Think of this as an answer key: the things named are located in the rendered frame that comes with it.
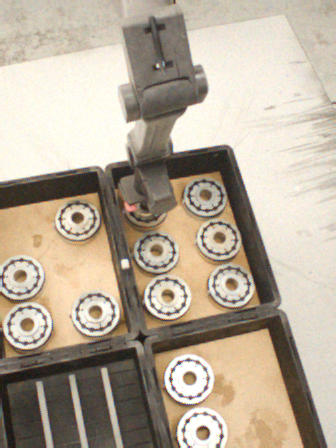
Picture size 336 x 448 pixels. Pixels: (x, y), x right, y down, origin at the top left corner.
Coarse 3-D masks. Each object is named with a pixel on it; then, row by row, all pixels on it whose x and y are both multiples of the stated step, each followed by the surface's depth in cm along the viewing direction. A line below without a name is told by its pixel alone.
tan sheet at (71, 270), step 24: (0, 216) 136; (24, 216) 136; (48, 216) 137; (0, 240) 133; (24, 240) 134; (48, 240) 134; (96, 240) 135; (0, 264) 131; (48, 264) 132; (72, 264) 133; (96, 264) 133; (48, 288) 130; (72, 288) 130; (96, 288) 131; (0, 312) 127; (96, 312) 128; (120, 312) 129; (72, 336) 126
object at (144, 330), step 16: (224, 144) 137; (240, 176) 134; (112, 192) 130; (240, 192) 132; (112, 208) 128; (256, 224) 129; (256, 240) 128; (128, 256) 124; (128, 272) 122; (272, 272) 125; (272, 288) 123; (272, 304) 122; (144, 320) 118; (192, 320) 119; (208, 320) 119; (144, 336) 118
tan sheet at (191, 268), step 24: (168, 216) 139; (192, 240) 137; (216, 240) 138; (192, 264) 135; (240, 264) 136; (144, 288) 132; (192, 288) 132; (144, 312) 129; (192, 312) 130; (216, 312) 131
